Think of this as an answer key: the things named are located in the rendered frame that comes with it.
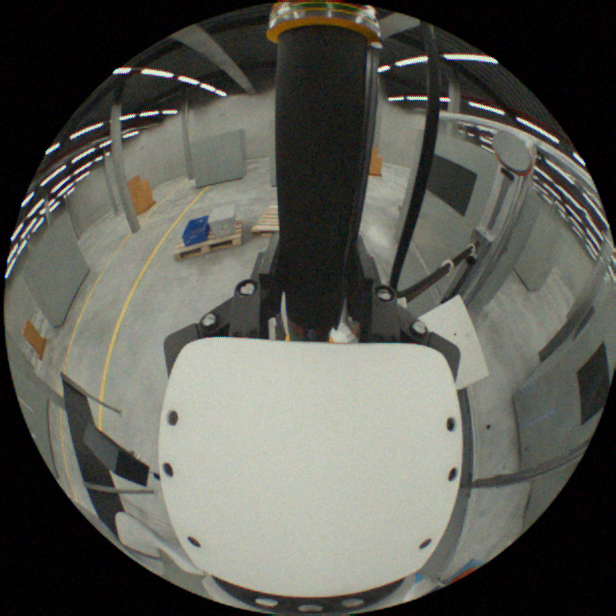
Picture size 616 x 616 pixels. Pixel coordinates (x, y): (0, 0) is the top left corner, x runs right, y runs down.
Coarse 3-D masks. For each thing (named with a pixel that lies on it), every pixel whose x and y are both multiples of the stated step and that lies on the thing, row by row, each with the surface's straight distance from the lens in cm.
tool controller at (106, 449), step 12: (96, 432) 90; (96, 444) 89; (108, 444) 82; (108, 456) 81; (120, 456) 78; (132, 456) 86; (108, 468) 82; (120, 468) 80; (132, 468) 83; (144, 468) 88; (132, 480) 85; (144, 480) 90
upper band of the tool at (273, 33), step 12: (288, 12) 10; (348, 12) 9; (288, 24) 9; (300, 24) 9; (312, 24) 9; (324, 24) 9; (336, 24) 9; (348, 24) 9; (360, 24) 9; (276, 36) 10; (372, 36) 10
